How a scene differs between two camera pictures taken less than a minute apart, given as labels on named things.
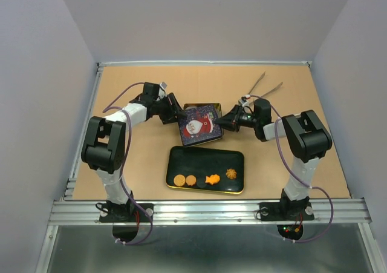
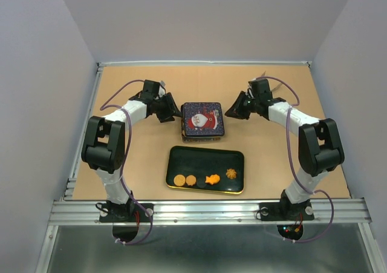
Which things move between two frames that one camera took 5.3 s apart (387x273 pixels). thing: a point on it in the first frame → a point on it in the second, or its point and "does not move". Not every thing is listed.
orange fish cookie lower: (213, 178) does not move
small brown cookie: (190, 180) does not move
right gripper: (227, 120) → (236, 110)
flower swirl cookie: (231, 173) does not move
